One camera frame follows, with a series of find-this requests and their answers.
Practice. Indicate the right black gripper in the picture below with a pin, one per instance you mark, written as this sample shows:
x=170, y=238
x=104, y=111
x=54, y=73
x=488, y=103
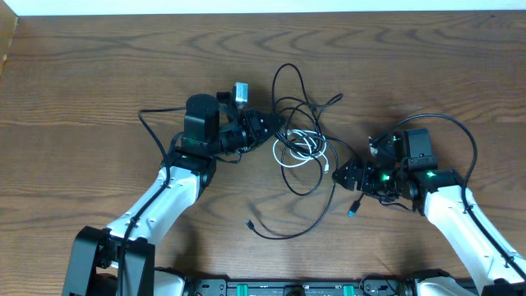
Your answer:
x=367, y=167

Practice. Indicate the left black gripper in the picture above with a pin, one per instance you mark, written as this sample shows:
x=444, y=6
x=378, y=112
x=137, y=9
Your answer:
x=254, y=122

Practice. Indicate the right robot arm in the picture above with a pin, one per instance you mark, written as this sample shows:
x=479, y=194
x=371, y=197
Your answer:
x=404, y=165

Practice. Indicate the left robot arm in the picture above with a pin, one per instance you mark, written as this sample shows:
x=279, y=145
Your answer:
x=119, y=259

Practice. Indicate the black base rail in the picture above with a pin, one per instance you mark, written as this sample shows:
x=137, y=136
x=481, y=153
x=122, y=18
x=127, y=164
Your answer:
x=435, y=282

